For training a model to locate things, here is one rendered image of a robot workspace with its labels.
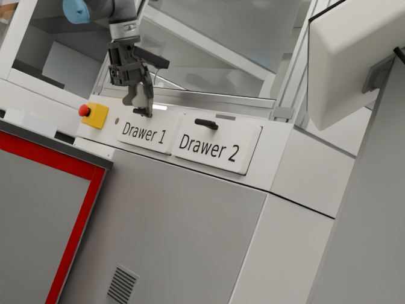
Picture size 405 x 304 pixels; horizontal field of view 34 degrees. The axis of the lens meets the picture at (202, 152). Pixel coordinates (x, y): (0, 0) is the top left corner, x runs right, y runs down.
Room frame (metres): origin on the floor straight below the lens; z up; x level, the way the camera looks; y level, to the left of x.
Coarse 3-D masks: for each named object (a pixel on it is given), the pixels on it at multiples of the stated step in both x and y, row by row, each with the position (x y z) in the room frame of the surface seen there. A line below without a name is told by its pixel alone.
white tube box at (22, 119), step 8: (8, 112) 1.84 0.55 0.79; (16, 112) 1.82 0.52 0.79; (8, 120) 1.83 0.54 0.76; (16, 120) 1.81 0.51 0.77; (24, 120) 1.80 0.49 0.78; (32, 120) 1.82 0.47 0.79; (40, 120) 1.84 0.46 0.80; (32, 128) 1.83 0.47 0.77; (40, 128) 1.85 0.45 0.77; (48, 128) 1.87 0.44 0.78; (56, 128) 1.89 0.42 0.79
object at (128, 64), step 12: (108, 48) 1.67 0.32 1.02; (120, 48) 1.66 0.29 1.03; (132, 48) 1.68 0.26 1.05; (120, 60) 1.68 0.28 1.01; (132, 60) 1.69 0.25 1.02; (144, 60) 1.69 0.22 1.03; (120, 72) 1.66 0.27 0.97; (132, 72) 1.68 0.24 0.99; (144, 72) 1.69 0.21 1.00; (120, 84) 1.69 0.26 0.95; (132, 84) 1.68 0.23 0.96
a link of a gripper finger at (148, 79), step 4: (148, 72) 1.69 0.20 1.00; (144, 76) 1.69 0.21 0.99; (148, 76) 1.69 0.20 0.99; (144, 80) 1.69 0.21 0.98; (148, 80) 1.68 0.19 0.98; (148, 84) 1.69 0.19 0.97; (152, 84) 1.69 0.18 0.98; (148, 88) 1.70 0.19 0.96; (152, 88) 1.70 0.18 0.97; (148, 92) 1.70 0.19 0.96; (152, 92) 1.70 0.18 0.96; (148, 96) 1.70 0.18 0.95; (152, 96) 1.71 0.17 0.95
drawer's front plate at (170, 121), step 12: (132, 108) 1.86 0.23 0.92; (132, 120) 1.84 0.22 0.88; (144, 120) 1.78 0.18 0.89; (156, 120) 1.73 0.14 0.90; (168, 120) 1.68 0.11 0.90; (180, 120) 1.65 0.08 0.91; (120, 132) 1.87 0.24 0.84; (132, 132) 1.81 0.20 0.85; (144, 132) 1.76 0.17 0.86; (168, 132) 1.66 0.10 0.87; (132, 144) 1.80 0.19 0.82; (144, 144) 1.74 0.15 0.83; (156, 144) 1.69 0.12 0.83; (168, 144) 1.64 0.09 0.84
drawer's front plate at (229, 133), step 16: (192, 128) 1.57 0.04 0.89; (208, 128) 1.52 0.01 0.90; (224, 128) 1.47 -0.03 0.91; (240, 128) 1.42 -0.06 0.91; (256, 128) 1.38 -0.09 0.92; (176, 144) 1.61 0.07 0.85; (192, 144) 1.55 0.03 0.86; (208, 144) 1.50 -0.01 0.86; (224, 144) 1.45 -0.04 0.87; (240, 144) 1.40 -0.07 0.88; (192, 160) 1.55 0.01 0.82; (208, 160) 1.48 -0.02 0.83; (224, 160) 1.43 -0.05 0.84; (240, 160) 1.39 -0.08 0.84
